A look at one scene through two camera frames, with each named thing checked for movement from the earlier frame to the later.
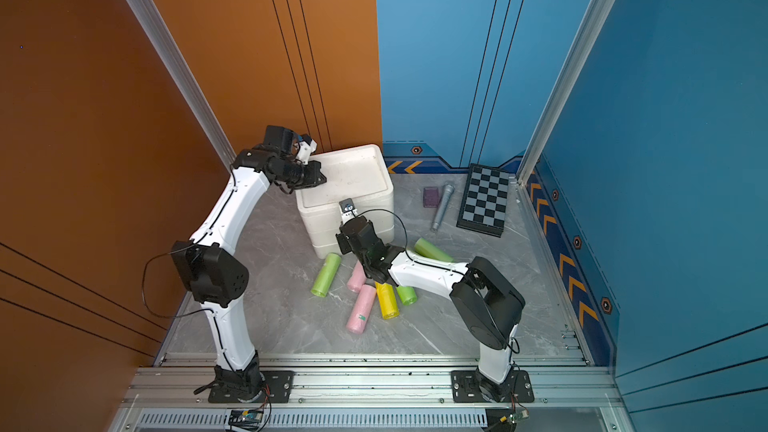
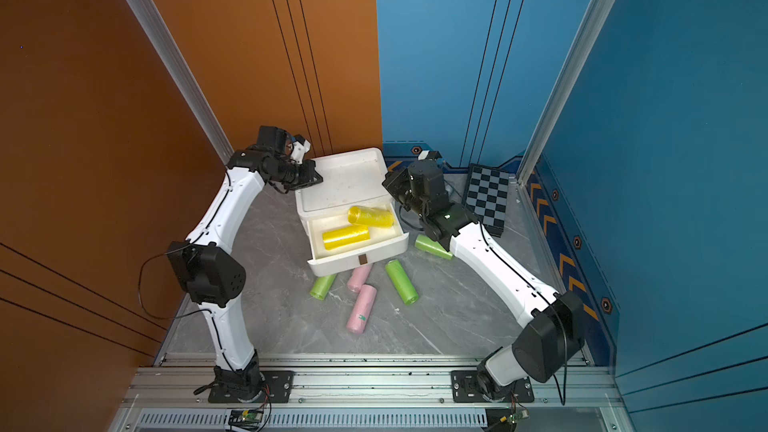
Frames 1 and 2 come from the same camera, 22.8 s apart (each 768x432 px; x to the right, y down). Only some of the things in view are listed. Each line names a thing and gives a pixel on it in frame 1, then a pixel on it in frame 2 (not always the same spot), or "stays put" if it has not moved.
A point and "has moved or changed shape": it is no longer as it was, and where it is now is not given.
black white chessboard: x=484 y=201 stays put
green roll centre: x=407 y=294 stays put
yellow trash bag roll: x=387 y=294 has moved or changed shape
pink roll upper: x=358 y=278 stays put
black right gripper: x=342 y=240 to x=393 y=187
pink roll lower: x=358 y=320 stays put
